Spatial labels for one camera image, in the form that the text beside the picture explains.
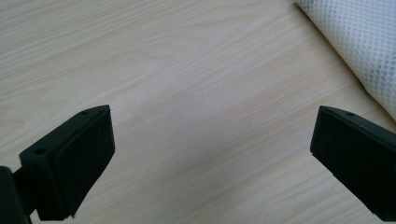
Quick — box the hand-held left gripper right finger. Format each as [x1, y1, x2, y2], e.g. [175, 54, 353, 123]
[309, 105, 396, 222]

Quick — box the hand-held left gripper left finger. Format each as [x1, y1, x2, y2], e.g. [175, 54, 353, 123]
[19, 105, 116, 222]

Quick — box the white mesh laundry bag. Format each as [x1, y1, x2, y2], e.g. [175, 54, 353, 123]
[292, 0, 396, 120]

